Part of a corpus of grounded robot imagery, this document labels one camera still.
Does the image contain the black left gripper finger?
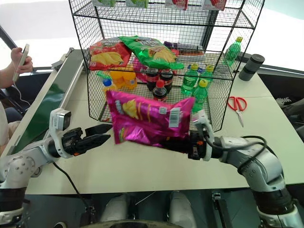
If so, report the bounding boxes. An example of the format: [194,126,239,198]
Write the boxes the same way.
[84,123,113,138]
[83,134,112,151]

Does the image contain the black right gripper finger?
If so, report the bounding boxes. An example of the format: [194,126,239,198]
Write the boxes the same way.
[158,139,190,155]

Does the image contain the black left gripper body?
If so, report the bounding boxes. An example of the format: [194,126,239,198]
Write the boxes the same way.
[61,127,87,155]

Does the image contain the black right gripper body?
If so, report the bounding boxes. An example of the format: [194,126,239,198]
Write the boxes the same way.
[188,131,208,161]

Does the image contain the large pink chips bag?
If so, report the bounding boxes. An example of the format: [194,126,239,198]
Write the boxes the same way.
[105,90,197,148]

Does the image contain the white smartphone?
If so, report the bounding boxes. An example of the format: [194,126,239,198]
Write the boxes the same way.
[12,43,30,83]

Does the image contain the green conveyor belt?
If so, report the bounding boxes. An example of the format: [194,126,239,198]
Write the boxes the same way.
[4,47,90,156]

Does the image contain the person's hand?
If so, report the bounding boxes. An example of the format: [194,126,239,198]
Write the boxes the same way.
[10,47,34,75]

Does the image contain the orange soda bottle blue cap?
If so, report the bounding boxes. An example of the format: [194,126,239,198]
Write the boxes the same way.
[102,78,119,96]

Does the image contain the green soda bottle yellow cap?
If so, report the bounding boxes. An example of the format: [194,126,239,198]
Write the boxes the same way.
[199,64,215,86]
[191,79,209,113]
[224,36,244,68]
[180,64,200,96]

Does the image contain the cola bottle red cap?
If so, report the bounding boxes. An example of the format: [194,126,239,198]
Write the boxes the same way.
[145,67,160,92]
[160,68,174,94]
[152,79,170,103]

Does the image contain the white robot leg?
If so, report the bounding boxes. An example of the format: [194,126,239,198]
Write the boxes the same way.
[168,190,197,228]
[101,193,134,224]

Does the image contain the small pink chips bag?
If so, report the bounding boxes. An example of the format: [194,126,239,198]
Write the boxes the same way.
[132,56,154,83]

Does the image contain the red chips bag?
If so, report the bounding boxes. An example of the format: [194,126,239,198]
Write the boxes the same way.
[88,37,132,72]

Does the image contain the green chips bag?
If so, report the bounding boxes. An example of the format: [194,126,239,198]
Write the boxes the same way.
[118,35,185,70]

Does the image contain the dark grey cylinder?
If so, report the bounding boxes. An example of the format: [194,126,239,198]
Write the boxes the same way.
[238,54,266,82]

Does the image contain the purple snack packs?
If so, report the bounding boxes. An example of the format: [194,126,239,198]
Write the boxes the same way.
[163,40,205,56]

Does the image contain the green snack box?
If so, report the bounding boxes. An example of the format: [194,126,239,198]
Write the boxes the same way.
[125,0,150,9]
[92,0,117,8]

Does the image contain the red snack box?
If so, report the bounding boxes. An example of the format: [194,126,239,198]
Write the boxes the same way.
[164,0,190,11]
[202,0,227,11]

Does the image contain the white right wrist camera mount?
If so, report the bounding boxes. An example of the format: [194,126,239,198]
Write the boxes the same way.
[192,110,215,162]

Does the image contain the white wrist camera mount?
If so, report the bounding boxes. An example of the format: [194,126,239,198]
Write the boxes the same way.
[49,108,72,159]
[192,110,215,162]

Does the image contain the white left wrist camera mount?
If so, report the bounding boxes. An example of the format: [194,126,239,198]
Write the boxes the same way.
[49,108,72,159]

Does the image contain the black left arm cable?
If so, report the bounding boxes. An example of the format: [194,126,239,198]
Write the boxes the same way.
[52,161,96,216]

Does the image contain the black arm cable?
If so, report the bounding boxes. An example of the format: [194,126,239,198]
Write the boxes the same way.
[52,161,96,216]
[206,134,269,173]

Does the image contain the red handled scissors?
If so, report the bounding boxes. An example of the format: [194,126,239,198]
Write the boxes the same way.
[227,95,248,128]

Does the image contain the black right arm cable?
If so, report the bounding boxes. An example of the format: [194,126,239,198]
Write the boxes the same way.
[206,134,269,173]

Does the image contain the white phone cable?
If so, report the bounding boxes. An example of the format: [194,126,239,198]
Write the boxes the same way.
[12,80,32,106]

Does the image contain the black wire rack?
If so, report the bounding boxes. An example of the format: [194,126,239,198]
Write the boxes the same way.
[68,0,266,133]

